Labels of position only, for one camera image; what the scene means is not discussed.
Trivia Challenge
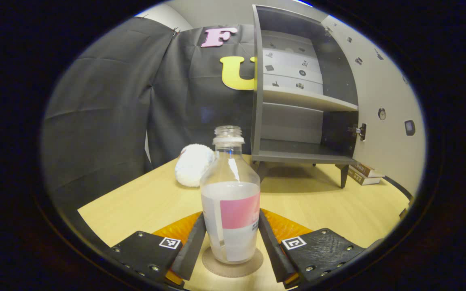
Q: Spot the clear bottle with pink label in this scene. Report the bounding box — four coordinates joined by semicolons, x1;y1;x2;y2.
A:
200;125;261;265

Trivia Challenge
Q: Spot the white fluffy ball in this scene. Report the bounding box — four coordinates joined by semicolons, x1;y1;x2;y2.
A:
174;144;216;188

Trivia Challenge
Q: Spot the grey cabinet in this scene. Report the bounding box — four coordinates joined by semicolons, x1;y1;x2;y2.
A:
251;5;360;189

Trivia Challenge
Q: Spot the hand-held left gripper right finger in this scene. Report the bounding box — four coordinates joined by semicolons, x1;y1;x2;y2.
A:
258;209;366;288

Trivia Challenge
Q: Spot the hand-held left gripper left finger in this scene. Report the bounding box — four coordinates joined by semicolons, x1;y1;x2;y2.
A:
112;212;207;289

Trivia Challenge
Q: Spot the brown book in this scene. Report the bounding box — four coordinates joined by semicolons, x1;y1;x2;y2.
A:
352;162;385;178

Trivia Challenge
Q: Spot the black backdrop cloth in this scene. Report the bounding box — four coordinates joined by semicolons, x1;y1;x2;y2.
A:
41;16;258;211

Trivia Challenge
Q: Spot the round brown coaster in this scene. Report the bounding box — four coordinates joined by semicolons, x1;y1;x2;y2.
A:
201;247;264;278

